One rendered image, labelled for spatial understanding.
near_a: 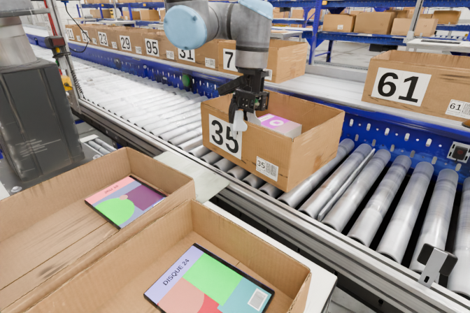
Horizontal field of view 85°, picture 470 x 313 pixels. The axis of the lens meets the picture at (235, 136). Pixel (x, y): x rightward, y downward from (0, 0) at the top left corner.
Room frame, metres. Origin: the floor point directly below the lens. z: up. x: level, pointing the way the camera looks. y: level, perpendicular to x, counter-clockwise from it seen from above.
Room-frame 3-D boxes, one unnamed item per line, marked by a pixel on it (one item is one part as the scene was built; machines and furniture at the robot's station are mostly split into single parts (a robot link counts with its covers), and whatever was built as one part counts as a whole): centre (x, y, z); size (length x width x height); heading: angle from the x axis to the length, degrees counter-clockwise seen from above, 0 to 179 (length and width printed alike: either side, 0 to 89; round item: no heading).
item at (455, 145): (0.70, -0.70, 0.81); 0.05 x 0.02 x 0.07; 48
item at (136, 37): (2.25, 0.73, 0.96); 0.39 x 0.29 x 0.17; 48
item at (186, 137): (1.08, 0.09, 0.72); 0.52 x 0.05 x 0.05; 138
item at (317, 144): (0.82, -0.12, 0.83); 0.39 x 0.29 x 0.17; 44
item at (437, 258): (0.32, -0.36, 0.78); 0.05 x 0.01 x 0.11; 48
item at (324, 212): (0.67, -0.37, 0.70); 0.46 x 0.01 x 0.09; 138
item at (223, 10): (0.76, 0.06, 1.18); 0.12 x 0.12 x 0.09; 75
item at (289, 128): (0.90, -0.16, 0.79); 0.16 x 0.11 x 0.07; 44
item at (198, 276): (0.28, 0.04, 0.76); 0.19 x 0.14 x 0.02; 56
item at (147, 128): (1.21, 0.24, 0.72); 0.52 x 0.05 x 0.05; 138
